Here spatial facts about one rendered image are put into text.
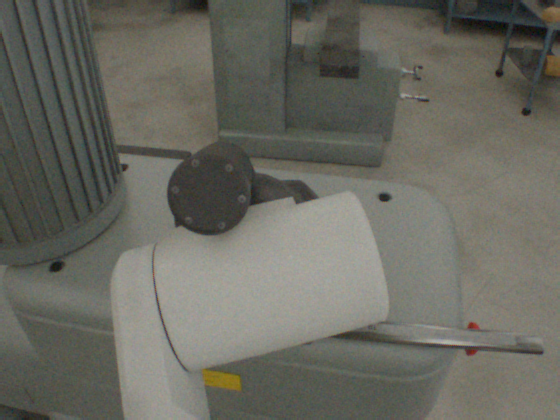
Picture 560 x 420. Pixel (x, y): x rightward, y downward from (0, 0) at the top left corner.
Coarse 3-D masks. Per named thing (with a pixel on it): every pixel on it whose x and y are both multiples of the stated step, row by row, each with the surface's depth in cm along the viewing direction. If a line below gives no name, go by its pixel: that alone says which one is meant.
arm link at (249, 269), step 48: (192, 192) 21; (240, 192) 21; (288, 192) 32; (192, 240) 24; (240, 240) 23; (288, 240) 23; (336, 240) 23; (192, 288) 22; (240, 288) 22; (288, 288) 22; (336, 288) 22; (384, 288) 23; (192, 336) 22; (240, 336) 23; (288, 336) 23
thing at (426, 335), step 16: (336, 336) 45; (352, 336) 45; (368, 336) 44; (384, 336) 44; (400, 336) 44; (416, 336) 44; (432, 336) 44; (448, 336) 44; (464, 336) 44; (480, 336) 44; (496, 336) 44; (512, 336) 44; (528, 336) 44; (512, 352) 43; (528, 352) 43
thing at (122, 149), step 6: (120, 150) 96; (126, 150) 96; (132, 150) 96; (138, 150) 96; (144, 150) 96; (150, 150) 96; (156, 150) 96; (162, 150) 96; (168, 150) 96; (174, 150) 96; (180, 150) 96; (186, 150) 97; (156, 156) 95; (162, 156) 95; (168, 156) 95; (174, 156) 95; (180, 156) 95; (186, 156) 95
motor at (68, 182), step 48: (0, 0) 37; (48, 0) 40; (0, 48) 38; (48, 48) 41; (0, 96) 40; (48, 96) 43; (96, 96) 50; (0, 144) 43; (48, 144) 46; (96, 144) 51; (0, 192) 46; (48, 192) 48; (96, 192) 53; (0, 240) 49; (48, 240) 51
